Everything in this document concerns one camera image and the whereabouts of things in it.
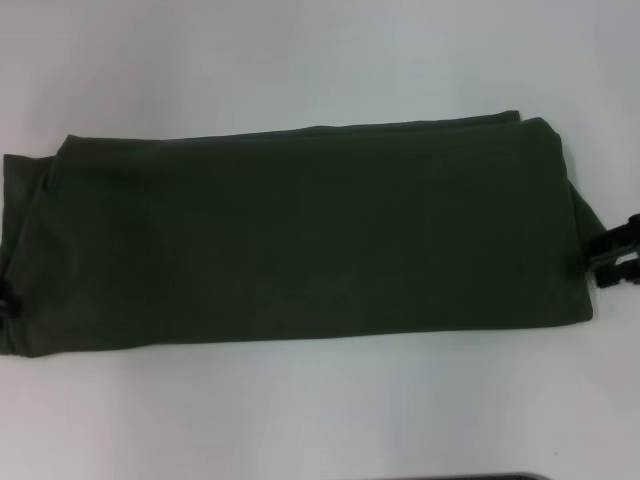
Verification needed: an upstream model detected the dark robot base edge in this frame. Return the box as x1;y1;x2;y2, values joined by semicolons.
467;472;551;480

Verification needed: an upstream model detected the dark green FREE t-shirt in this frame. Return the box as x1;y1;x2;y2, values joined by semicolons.
0;109;596;360

